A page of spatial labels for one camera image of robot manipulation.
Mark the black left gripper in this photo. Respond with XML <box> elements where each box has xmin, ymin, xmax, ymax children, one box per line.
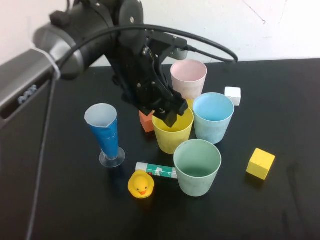
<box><xmin>111</xmin><ymin>32</ymin><xmax>189</xmax><ymax>129</ymax></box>

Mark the pink plastic cup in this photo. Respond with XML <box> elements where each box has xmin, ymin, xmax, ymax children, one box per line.
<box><xmin>170</xmin><ymin>59</ymin><xmax>208</xmax><ymax>101</ymax></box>

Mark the yellow plastic cup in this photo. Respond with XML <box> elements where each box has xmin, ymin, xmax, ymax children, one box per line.
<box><xmin>151</xmin><ymin>107</ymin><xmax>195</xmax><ymax>155</ymax></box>

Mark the light blue plastic cup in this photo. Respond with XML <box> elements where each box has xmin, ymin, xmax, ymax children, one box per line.
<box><xmin>192</xmin><ymin>92</ymin><xmax>236</xmax><ymax>145</ymax></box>

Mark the orange cube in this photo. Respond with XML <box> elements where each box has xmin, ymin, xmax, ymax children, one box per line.
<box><xmin>139</xmin><ymin>109</ymin><xmax>156</xmax><ymax>133</ymax></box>

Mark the white cube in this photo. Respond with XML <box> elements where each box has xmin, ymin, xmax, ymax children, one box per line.
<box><xmin>224</xmin><ymin>86</ymin><xmax>242</xmax><ymax>107</ymax></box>

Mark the green white glue stick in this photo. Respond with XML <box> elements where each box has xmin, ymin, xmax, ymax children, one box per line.
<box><xmin>135</xmin><ymin>161</ymin><xmax>179</xmax><ymax>179</ymax></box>

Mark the blue taped measuring cylinder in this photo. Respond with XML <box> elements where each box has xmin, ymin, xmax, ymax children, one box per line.
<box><xmin>84</xmin><ymin>103</ymin><xmax>126</xmax><ymax>168</ymax></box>

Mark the light green plastic cup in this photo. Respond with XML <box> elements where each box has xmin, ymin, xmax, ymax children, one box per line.
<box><xmin>173</xmin><ymin>139</ymin><xmax>223</xmax><ymax>198</ymax></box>

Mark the yellow rubber duck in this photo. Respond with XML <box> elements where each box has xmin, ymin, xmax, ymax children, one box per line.
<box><xmin>127</xmin><ymin>169</ymin><xmax>156</xmax><ymax>200</ymax></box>

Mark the yellow cube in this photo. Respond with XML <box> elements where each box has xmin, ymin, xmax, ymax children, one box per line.
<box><xmin>246</xmin><ymin>147</ymin><xmax>276</xmax><ymax>181</ymax></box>

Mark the white zip tie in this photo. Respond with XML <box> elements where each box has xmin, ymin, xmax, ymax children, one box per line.
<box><xmin>47</xmin><ymin>51</ymin><xmax>62</xmax><ymax>80</ymax></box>

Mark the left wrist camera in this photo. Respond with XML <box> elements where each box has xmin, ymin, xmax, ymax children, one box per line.
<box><xmin>146</xmin><ymin>29</ymin><xmax>189</xmax><ymax>61</ymax></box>

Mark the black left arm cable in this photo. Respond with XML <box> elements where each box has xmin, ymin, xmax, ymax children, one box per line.
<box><xmin>26</xmin><ymin>23</ymin><xmax>240</xmax><ymax>240</ymax></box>

